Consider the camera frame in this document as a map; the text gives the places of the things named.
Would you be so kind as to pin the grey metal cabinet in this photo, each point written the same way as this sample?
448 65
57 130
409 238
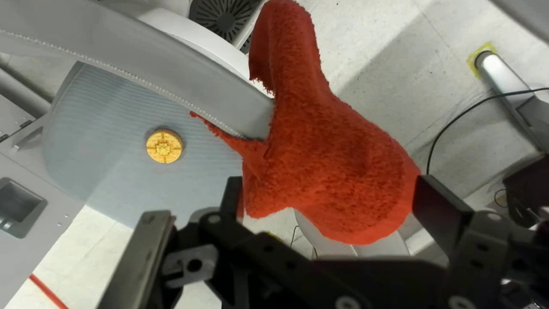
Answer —
25 206

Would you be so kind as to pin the white pole with yellow tape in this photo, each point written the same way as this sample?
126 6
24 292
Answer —
504 79

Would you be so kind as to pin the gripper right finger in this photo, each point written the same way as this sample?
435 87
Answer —
476 244

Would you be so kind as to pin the black equipment block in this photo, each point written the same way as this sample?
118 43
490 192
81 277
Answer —
529 189

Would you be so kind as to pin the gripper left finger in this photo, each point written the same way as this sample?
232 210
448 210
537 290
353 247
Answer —
240 249

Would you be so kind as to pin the orange terry cloth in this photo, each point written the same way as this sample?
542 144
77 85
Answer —
326 163

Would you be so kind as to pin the red tape strip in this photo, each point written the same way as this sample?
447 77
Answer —
47 292

